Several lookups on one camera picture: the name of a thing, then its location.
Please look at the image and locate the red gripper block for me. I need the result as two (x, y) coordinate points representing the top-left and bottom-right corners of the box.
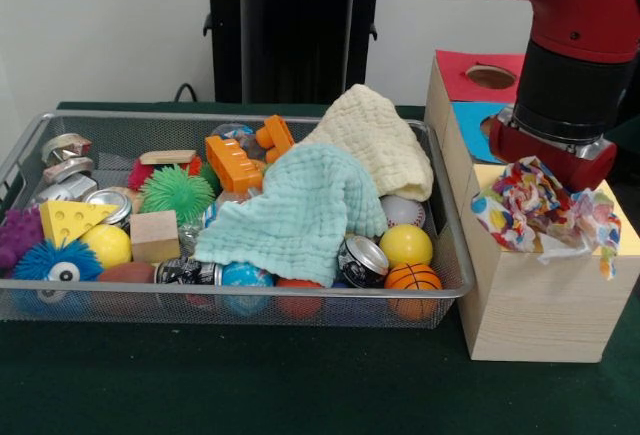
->
(488, 119), (619, 192)

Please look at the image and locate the cream white waffle cloth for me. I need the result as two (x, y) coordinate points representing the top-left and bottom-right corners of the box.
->
(299, 83), (435, 202)

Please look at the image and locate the yellow ball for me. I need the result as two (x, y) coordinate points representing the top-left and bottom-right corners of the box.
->
(378, 223), (434, 269)

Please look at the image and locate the yellow cheese wedge toy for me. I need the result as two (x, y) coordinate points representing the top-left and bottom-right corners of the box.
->
(39, 199), (121, 247)

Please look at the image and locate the green spiky ball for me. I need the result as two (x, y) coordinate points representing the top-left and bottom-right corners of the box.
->
(138, 163), (216, 226)

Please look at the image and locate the wooden box with three holes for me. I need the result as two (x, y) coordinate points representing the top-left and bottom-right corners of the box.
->
(423, 49), (640, 364)

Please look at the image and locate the white baseball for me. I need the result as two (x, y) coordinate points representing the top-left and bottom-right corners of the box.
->
(380, 194), (427, 229)

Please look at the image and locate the shallow clear mesh bin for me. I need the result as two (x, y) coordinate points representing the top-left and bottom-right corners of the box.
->
(0, 109), (476, 329)

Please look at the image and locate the plain wooden block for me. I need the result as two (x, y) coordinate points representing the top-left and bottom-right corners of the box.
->
(129, 209), (181, 264)

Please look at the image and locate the dark green table cloth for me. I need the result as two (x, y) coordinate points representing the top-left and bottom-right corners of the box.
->
(0, 100), (640, 435)

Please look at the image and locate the mint green waffle cloth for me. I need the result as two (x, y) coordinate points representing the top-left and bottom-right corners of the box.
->
(193, 145), (389, 289)

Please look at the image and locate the purple spiky toy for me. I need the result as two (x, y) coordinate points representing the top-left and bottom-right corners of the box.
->
(0, 204), (46, 270)

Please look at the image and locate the small orange basketball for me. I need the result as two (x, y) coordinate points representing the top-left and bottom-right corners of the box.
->
(383, 262), (444, 319)

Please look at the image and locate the blue globe ball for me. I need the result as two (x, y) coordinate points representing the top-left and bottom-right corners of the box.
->
(222, 260), (275, 316)

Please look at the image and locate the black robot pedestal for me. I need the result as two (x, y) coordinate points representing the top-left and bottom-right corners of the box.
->
(192, 0), (404, 105)

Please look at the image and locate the blue spiky ball with eye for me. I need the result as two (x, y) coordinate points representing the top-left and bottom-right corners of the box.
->
(13, 238), (105, 306)

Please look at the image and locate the colourful patterned cloth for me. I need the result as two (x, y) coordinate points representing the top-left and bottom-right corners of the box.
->
(470, 155), (622, 281)

